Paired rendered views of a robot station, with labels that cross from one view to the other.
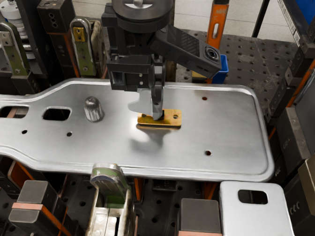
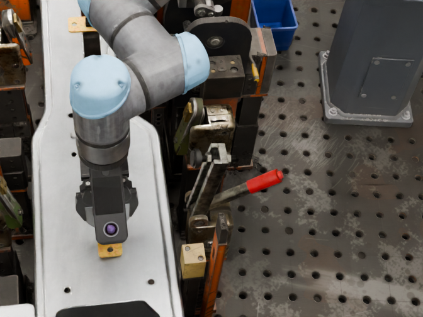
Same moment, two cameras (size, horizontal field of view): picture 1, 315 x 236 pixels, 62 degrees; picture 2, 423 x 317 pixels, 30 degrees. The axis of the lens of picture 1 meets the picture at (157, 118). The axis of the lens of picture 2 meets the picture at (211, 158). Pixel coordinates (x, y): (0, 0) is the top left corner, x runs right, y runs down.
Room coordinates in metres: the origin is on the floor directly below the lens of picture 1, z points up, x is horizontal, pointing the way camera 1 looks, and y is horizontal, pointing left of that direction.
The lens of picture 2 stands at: (0.25, -0.62, 2.14)
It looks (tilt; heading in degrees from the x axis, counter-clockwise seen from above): 56 degrees down; 71
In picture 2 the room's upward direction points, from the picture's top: 8 degrees clockwise
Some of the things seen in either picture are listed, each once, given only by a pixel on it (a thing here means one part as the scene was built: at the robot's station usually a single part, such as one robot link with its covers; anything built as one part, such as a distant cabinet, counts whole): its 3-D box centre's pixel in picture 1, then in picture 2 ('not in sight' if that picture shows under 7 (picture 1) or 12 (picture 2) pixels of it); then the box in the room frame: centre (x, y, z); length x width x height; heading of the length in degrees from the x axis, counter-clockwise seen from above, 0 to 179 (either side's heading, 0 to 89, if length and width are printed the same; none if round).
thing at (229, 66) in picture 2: (76, 73); (212, 137); (0.54, 0.22, 0.91); 0.07 x 0.05 x 0.42; 176
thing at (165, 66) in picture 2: not in sight; (158, 62); (0.40, 0.07, 1.32); 0.11 x 0.11 x 0.08; 23
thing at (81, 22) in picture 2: not in sight; (89, 22); (0.34, 0.46, 1.01); 0.08 x 0.04 x 0.01; 176
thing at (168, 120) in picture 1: (159, 114); (108, 231); (0.31, 0.00, 1.01); 0.08 x 0.04 x 0.01; 86
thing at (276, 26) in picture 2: not in sight; (271, 25); (0.80, 0.64, 0.74); 0.11 x 0.10 x 0.09; 86
